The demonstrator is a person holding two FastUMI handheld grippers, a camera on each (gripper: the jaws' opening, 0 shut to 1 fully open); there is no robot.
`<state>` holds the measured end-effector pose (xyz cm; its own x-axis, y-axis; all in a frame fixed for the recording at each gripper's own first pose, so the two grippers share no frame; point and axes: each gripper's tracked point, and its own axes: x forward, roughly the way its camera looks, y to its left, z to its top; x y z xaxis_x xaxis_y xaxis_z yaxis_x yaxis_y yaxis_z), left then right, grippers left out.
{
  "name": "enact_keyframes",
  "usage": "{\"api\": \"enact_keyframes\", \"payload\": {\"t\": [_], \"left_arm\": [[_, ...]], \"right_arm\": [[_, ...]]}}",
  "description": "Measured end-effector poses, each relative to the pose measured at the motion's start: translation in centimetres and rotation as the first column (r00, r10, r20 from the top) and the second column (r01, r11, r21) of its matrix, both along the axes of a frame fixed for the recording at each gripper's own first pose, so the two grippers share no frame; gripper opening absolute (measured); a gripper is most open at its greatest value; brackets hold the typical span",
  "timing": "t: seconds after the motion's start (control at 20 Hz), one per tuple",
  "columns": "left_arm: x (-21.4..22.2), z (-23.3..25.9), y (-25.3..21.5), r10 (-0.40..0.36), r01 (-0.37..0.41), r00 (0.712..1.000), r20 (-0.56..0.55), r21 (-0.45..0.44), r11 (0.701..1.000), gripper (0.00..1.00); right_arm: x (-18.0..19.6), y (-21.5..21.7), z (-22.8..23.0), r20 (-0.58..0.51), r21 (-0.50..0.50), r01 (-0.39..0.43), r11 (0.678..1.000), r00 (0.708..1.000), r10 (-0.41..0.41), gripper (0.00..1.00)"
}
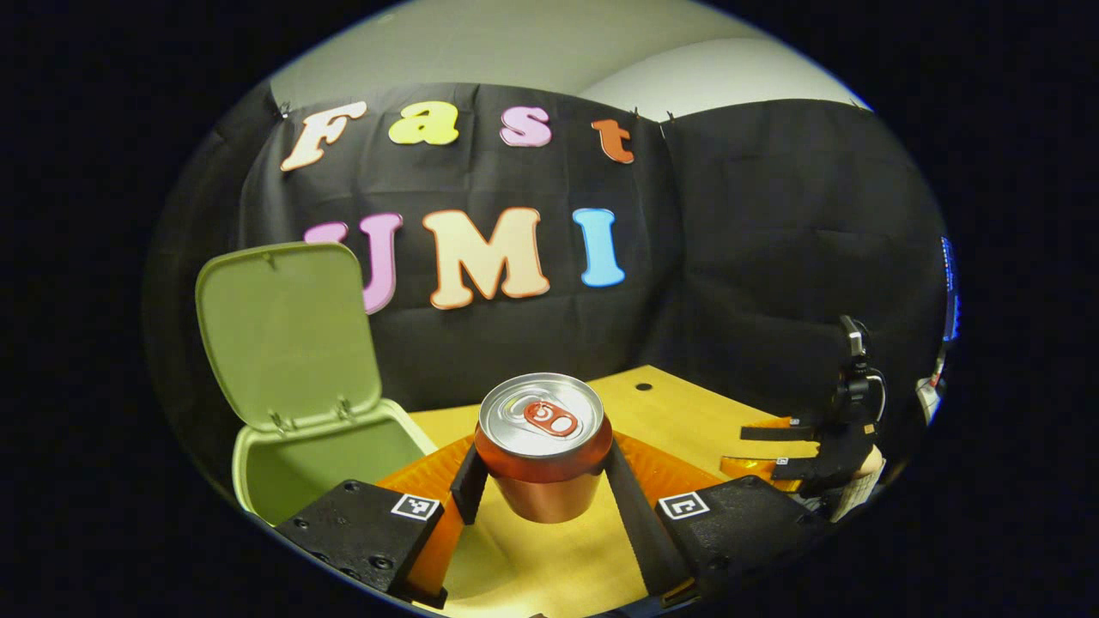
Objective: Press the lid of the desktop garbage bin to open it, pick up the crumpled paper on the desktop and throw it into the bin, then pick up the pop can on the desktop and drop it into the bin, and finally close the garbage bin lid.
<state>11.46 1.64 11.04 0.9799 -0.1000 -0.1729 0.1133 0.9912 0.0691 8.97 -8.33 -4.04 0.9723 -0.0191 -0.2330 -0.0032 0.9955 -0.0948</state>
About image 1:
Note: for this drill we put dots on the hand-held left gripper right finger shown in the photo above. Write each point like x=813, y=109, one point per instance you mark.
x=635, y=515

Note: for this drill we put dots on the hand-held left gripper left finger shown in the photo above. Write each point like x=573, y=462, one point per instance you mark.
x=468, y=489

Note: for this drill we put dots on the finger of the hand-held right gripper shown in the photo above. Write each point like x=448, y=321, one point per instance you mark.
x=794, y=470
x=773, y=432

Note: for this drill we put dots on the red pop can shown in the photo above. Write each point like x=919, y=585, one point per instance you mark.
x=541, y=481

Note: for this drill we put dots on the green desktop garbage bin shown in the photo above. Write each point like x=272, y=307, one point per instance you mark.
x=343, y=463

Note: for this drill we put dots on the green garbage bin lid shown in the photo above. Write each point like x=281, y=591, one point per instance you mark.
x=283, y=335

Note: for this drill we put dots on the wooden desktop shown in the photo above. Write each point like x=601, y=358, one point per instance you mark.
x=678, y=412

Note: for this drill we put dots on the black backdrop cloth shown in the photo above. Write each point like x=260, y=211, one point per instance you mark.
x=773, y=257

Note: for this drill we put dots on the computer monitor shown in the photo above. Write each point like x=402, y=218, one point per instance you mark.
x=950, y=292

